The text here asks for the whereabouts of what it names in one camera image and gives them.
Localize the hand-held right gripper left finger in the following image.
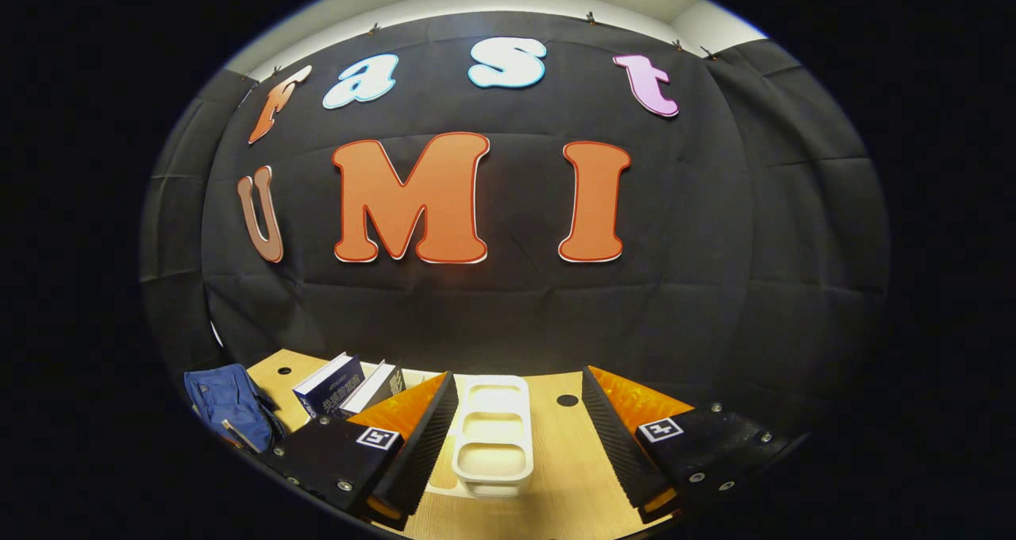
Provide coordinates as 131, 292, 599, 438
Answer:
262, 372, 460, 530

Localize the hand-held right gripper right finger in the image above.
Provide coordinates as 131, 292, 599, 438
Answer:
582, 365, 810, 525

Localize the white bookshelf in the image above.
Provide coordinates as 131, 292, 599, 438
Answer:
361, 363, 534, 500

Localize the dark blue book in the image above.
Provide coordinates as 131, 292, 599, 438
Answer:
292, 353, 366, 420

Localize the blue schoolbag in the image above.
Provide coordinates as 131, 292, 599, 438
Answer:
184, 364, 287, 453

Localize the black backdrop cloth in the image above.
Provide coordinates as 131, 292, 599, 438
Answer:
139, 12, 890, 414

